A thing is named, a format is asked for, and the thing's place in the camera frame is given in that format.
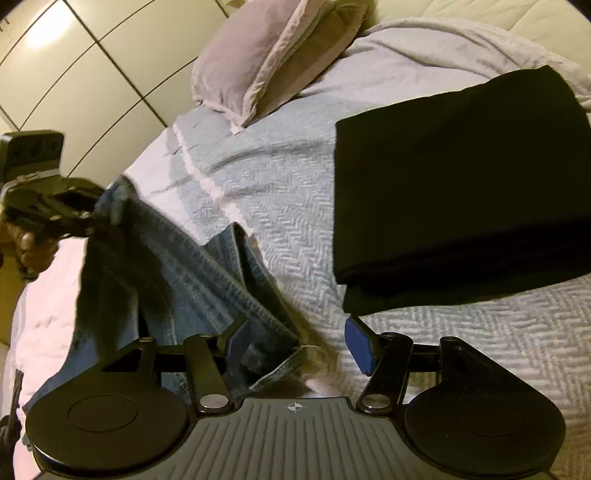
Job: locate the black folded cloth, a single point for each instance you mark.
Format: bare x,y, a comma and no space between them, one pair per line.
461,184

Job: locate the blue denim jeans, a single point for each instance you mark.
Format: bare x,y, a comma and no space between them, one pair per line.
194,286

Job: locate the cream wardrobe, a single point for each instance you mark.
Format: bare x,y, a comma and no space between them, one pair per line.
115,69

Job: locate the grey herringbone blanket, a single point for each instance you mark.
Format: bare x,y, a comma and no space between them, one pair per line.
286,184

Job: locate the person's left hand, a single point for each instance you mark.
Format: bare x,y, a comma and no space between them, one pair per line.
32,256

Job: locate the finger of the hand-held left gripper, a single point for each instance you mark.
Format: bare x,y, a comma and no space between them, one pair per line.
81,224

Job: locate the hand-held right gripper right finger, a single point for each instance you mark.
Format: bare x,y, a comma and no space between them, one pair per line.
358,344

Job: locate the beige pillow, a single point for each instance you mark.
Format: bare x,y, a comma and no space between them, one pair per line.
318,46

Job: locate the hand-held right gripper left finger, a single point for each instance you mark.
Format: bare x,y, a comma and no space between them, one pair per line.
238,342

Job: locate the pink pillow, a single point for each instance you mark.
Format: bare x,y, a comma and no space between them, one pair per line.
240,60

